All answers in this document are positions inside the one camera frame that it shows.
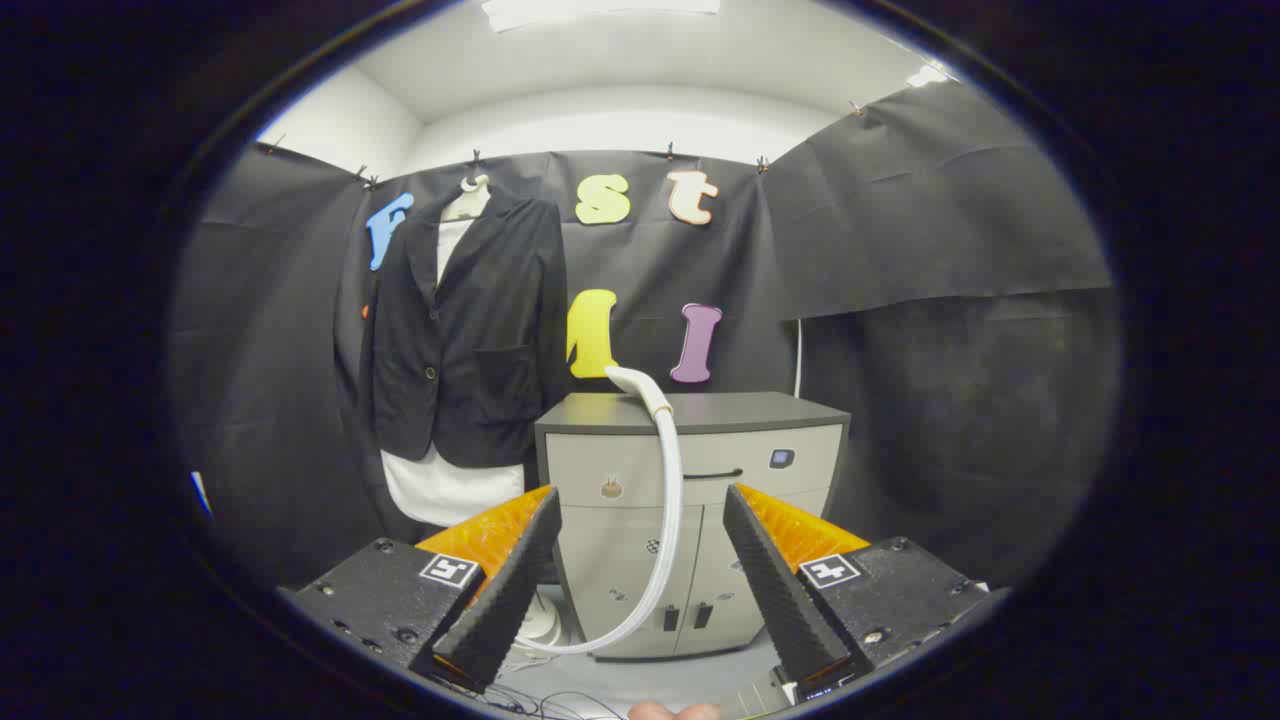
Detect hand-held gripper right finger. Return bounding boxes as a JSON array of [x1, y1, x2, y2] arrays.
[[722, 483, 1011, 701]]

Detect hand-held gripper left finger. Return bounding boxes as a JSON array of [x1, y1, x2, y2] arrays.
[[278, 485, 563, 694]]

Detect white garment steamer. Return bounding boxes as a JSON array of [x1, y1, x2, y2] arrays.
[[515, 365, 686, 658]]

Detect black suit jacket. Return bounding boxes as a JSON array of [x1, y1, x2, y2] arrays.
[[360, 185, 569, 469]]

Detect white dress form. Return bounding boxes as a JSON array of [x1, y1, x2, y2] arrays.
[[380, 175, 528, 529]]

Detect grey cabinet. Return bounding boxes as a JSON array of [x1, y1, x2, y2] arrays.
[[534, 392, 853, 661]]

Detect black backdrop cloth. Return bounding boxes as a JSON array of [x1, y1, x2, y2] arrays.
[[170, 80, 1121, 591]]

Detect thin floor cables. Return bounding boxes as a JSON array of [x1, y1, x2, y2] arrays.
[[440, 660, 626, 720]]

